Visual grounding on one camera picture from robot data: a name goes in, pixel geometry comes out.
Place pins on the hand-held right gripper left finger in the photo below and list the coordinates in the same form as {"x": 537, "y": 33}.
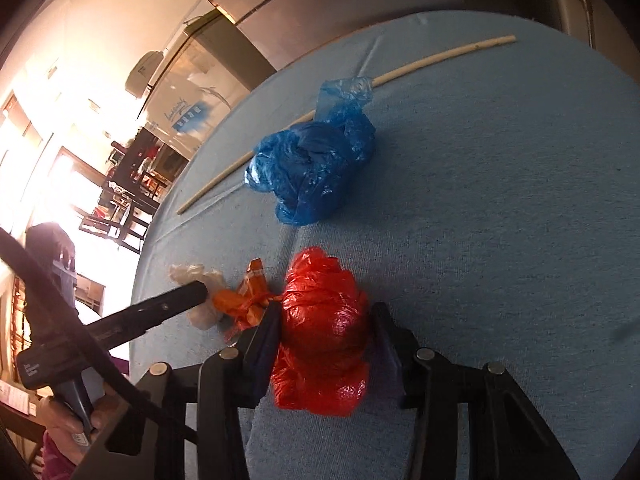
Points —
{"x": 265, "y": 350}

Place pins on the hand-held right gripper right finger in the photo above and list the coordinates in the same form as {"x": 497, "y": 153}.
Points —
{"x": 387, "y": 355}

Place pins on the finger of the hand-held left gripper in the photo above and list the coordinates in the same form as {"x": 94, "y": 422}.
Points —
{"x": 150, "y": 310}

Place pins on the orange plastic bag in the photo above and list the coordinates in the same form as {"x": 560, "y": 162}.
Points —
{"x": 240, "y": 305}

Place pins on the white packet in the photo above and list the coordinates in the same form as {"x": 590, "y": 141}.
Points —
{"x": 202, "y": 317}

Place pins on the red plastic bag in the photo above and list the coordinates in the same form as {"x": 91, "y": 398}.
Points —
{"x": 320, "y": 320}

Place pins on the person's left forearm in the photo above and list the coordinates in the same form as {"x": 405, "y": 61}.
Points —
{"x": 55, "y": 465}

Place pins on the person's left hand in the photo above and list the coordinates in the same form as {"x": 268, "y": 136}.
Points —
{"x": 60, "y": 425}

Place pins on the dark wooden chair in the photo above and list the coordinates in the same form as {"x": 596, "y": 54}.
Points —
{"x": 125, "y": 225}

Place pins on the dark wooden dining table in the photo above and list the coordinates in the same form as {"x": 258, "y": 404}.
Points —
{"x": 150, "y": 160}

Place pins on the blue plastic bag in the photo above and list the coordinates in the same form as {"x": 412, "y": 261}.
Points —
{"x": 305, "y": 170}

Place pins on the white chest freezer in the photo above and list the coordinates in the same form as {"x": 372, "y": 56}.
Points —
{"x": 200, "y": 90}

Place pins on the white rice cooker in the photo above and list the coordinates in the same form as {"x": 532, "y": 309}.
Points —
{"x": 142, "y": 72}

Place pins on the thin wooden stick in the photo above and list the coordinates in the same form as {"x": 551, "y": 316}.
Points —
{"x": 440, "y": 57}

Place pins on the grey three-door fridge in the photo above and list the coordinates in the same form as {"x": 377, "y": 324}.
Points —
{"x": 325, "y": 0}

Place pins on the silver two-door fridge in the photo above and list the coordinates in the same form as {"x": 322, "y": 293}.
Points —
{"x": 575, "y": 0}

